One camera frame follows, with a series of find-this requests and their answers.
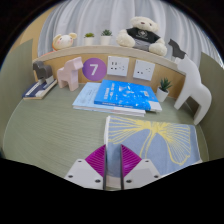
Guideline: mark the large white horse figurine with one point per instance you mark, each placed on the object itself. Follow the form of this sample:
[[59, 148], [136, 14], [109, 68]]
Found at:
[[196, 90]]

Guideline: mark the white curtain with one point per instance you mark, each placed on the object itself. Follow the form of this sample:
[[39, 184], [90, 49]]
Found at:
[[110, 15]]

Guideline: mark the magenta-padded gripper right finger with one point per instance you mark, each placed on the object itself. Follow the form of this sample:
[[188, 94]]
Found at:
[[143, 172]]

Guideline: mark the grey horse figurine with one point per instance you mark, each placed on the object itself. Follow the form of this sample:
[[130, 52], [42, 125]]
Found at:
[[43, 70]]

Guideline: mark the wooden window ledge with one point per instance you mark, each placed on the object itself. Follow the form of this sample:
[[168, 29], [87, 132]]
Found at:
[[100, 50]]

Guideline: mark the green partition panel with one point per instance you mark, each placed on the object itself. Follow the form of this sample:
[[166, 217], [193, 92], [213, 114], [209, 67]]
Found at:
[[15, 86], [215, 100]]

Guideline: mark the dark blue book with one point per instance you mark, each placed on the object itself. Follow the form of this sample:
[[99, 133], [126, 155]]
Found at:
[[36, 91]]

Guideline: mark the cream teddy bear black shirt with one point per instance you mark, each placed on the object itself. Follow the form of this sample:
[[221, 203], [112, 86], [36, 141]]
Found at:
[[141, 35]]

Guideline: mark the purple round number sign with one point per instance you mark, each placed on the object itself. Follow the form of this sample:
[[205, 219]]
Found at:
[[94, 69]]

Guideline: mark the white wall socket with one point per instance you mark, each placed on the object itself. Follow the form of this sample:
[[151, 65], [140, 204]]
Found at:
[[117, 66], [144, 70]]

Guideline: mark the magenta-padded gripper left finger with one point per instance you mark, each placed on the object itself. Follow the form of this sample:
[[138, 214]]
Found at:
[[81, 173]]

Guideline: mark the light blue book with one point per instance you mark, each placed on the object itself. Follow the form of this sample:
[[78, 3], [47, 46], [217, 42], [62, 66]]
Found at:
[[85, 98]]

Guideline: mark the blue towel with yellow leaf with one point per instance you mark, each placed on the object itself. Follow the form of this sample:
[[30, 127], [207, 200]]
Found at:
[[156, 143]]

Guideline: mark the small plant in white pot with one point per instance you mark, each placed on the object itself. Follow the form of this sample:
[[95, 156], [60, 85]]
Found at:
[[106, 40], [162, 95], [89, 40]]

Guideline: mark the cream and orange plush toy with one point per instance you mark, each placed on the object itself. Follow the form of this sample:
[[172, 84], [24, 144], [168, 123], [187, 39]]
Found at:
[[63, 41]]

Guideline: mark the black horse figurine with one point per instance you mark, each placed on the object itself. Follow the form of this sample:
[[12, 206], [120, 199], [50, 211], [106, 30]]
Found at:
[[176, 50]]

